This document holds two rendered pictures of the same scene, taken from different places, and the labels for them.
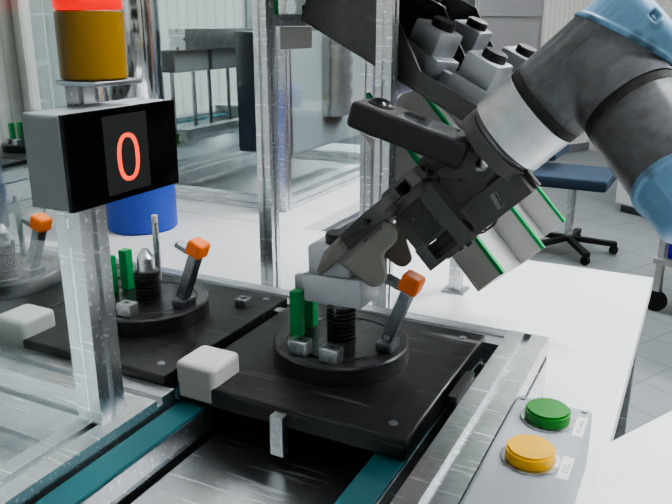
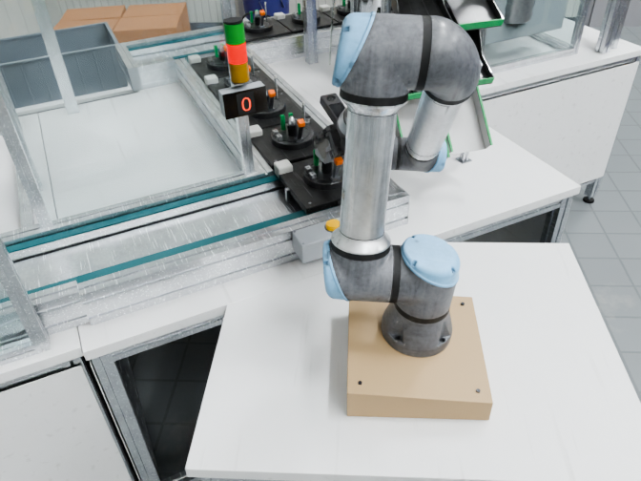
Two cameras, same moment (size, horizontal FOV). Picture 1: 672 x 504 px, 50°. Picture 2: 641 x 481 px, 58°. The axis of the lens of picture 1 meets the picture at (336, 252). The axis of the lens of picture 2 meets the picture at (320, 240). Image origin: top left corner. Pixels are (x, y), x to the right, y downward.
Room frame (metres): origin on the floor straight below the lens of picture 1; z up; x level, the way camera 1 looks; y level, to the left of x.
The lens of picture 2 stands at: (-0.43, -0.90, 1.87)
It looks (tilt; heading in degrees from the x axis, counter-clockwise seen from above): 38 degrees down; 40
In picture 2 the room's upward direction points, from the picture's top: 2 degrees counter-clockwise
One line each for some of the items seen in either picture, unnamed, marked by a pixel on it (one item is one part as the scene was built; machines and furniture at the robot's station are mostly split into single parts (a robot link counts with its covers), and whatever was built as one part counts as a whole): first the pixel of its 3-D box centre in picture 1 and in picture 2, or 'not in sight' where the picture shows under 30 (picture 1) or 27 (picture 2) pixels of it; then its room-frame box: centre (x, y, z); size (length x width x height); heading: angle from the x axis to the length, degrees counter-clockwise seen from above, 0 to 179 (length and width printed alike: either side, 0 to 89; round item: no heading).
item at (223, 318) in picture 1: (146, 279); (292, 127); (0.80, 0.22, 1.01); 0.24 x 0.24 x 0.13; 63
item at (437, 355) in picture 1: (341, 363); (327, 179); (0.69, -0.01, 0.96); 0.24 x 0.24 x 0.02; 63
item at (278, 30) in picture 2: not in sight; (257, 19); (1.54, 1.06, 1.01); 0.24 x 0.24 x 0.13; 63
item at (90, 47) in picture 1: (91, 45); (238, 71); (0.57, 0.19, 1.28); 0.05 x 0.05 x 0.05
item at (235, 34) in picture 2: not in sight; (234, 31); (0.57, 0.19, 1.38); 0.05 x 0.05 x 0.05
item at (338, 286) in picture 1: (332, 264); (324, 145); (0.69, 0.00, 1.07); 0.08 x 0.04 x 0.07; 63
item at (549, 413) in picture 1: (547, 417); not in sight; (0.58, -0.19, 0.96); 0.04 x 0.04 x 0.02
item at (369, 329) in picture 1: (341, 346); (326, 174); (0.69, -0.01, 0.98); 0.14 x 0.14 x 0.02
